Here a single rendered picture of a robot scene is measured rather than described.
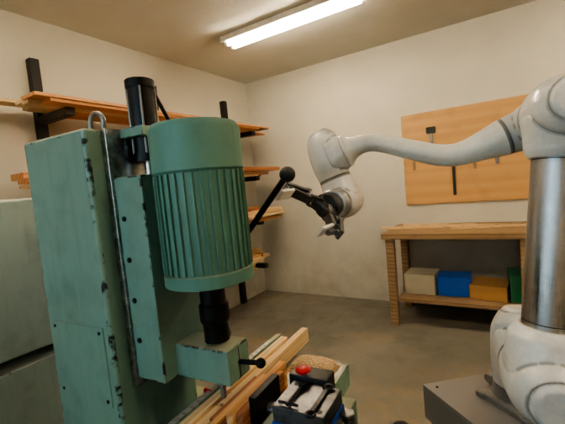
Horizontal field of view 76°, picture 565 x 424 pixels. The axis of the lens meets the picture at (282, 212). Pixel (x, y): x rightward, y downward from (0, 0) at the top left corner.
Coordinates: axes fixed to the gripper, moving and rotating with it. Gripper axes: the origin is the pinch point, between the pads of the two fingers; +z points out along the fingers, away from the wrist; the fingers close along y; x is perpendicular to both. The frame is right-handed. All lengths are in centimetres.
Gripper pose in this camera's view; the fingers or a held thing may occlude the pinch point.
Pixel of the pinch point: (300, 212)
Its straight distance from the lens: 87.2
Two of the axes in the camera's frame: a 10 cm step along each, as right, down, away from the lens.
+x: 5.3, -7.5, -3.9
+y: -7.0, -6.5, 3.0
